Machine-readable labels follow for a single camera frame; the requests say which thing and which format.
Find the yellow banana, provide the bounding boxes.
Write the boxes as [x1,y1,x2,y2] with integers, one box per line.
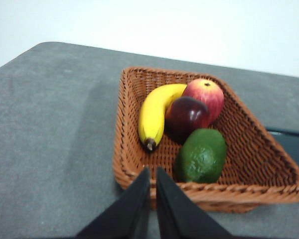
[138,83,189,152]

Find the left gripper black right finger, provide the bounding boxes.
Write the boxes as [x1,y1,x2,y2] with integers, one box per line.
[156,167,234,239]

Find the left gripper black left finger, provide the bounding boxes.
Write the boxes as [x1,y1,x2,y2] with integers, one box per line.
[76,167,150,239]

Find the red and yellow apple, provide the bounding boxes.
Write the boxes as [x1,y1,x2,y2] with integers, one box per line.
[181,78,225,125]

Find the green avocado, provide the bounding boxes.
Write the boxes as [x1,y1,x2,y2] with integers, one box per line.
[174,128,227,184]

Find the brown woven wicker basket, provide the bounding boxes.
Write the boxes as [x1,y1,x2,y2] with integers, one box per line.
[112,66,299,214]

